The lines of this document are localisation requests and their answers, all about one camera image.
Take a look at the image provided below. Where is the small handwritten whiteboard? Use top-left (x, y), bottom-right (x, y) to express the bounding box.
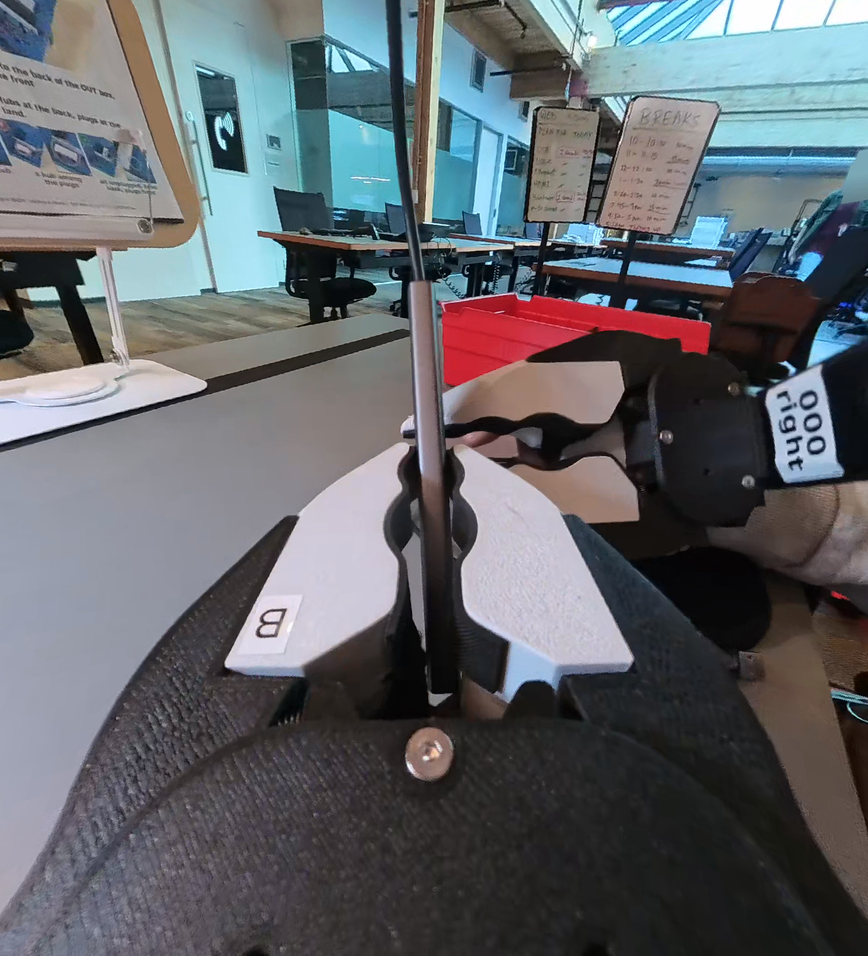
top-left (522, 105), bottom-right (601, 296)

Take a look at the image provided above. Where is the large handwritten whiteboard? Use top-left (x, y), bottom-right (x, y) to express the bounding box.
top-left (595, 96), bottom-right (721, 309)

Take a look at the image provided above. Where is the black hub cable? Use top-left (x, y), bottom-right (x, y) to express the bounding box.
top-left (384, 0), bottom-right (429, 285)

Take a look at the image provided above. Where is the person's right forearm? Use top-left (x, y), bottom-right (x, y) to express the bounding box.
top-left (706, 477), bottom-right (868, 632)

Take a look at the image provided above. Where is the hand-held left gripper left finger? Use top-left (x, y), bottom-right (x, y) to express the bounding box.
top-left (223, 442), bottom-right (414, 721)

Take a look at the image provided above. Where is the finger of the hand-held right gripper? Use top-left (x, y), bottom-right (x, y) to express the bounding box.
top-left (402, 414), bottom-right (640, 524)
top-left (441, 360), bottom-right (627, 443)

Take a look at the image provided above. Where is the wooden post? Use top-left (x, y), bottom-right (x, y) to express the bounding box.
top-left (412, 0), bottom-right (446, 225)

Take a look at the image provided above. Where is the red plastic bin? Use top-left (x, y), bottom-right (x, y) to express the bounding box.
top-left (437, 293), bottom-right (711, 388)

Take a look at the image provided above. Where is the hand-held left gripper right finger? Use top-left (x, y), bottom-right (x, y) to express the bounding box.
top-left (449, 444), bottom-right (635, 705)

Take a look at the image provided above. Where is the dark grey usb hub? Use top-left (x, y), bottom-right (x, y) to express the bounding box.
top-left (406, 280), bottom-right (463, 694)

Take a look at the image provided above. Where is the instruction sheet on clear stand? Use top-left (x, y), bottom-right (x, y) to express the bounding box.
top-left (0, 0), bottom-right (204, 252)

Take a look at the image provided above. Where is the door with phone icon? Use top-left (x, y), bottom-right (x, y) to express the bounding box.
top-left (158, 45), bottom-right (293, 294)

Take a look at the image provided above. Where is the laminated instruction sign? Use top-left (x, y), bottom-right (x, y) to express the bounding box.
top-left (0, 0), bottom-right (185, 240)

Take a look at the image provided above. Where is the black office chair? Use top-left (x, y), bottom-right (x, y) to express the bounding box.
top-left (273, 187), bottom-right (379, 322)

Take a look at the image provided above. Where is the white sign stand base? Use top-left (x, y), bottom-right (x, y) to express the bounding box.
top-left (0, 358), bottom-right (207, 453)

